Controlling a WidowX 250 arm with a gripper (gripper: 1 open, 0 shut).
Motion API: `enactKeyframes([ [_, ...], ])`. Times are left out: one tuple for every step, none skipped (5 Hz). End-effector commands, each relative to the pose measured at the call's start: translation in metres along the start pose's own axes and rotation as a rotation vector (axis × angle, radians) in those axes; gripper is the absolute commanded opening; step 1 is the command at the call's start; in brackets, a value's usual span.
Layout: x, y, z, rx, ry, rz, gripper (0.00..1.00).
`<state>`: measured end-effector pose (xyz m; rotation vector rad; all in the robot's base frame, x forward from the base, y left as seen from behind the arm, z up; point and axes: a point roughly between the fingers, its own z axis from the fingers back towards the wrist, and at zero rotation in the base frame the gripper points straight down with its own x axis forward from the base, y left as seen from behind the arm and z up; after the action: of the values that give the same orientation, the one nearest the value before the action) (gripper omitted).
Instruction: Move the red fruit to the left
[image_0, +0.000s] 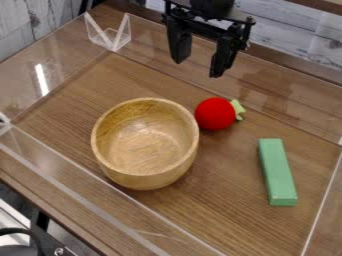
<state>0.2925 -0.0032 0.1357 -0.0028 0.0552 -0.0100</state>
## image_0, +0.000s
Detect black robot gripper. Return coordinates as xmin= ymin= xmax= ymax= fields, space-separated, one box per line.
xmin=162 ymin=0 xmax=256 ymax=78

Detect red toy fruit green leaves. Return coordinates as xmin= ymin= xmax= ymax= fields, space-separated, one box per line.
xmin=195 ymin=97 xmax=245 ymax=131

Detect round wooden bowl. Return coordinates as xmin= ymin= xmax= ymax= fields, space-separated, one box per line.
xmin=90 ymin=97 xmax=199 ymax=190

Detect clear acrylic tray walls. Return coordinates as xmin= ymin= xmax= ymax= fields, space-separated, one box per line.
xmin=0 ymin=3 xmax=342 ymax=256

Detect green rectangular block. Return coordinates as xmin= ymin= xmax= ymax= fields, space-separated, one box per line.
xmin=257 ymin=138 xmax=297 ymax=207

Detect clear acrylic corner bracket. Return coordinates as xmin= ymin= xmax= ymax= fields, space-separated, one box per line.
xmin=84 ymin=13 xmax=130 ymax=52

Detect black table leg bracket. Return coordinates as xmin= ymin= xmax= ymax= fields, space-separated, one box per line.
xmin=30 ymin=209 xmax=77 ymax=256

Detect black cable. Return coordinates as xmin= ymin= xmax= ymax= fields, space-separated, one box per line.
xmin=0 ymin=227 xmax=37 ymax=256

